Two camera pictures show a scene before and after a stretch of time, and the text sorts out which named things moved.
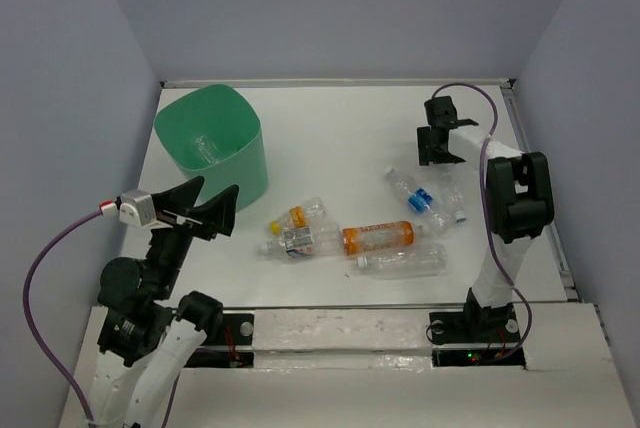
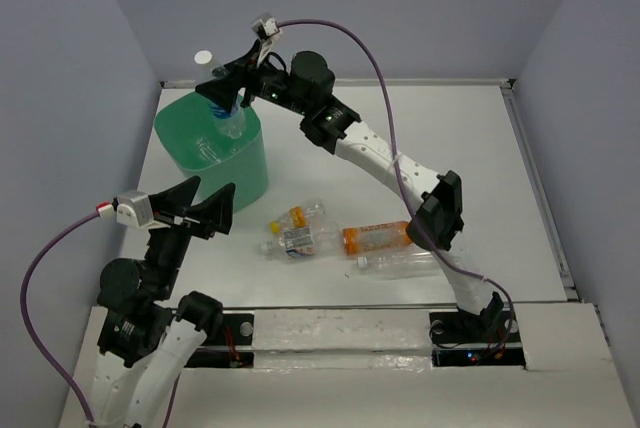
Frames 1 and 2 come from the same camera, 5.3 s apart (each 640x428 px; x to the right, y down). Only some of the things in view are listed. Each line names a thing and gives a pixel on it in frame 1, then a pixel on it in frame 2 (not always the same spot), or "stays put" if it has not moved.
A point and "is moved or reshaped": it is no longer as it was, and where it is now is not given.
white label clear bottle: x=322 y=239 stays put
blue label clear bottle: x=429 y=207 is moved or reshaped
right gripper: x=427 y=153 -> x=242 y=72
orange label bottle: x=376 y=236 stays put
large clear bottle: x=409 y=262 stays put
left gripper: x=219 y=212 stays put
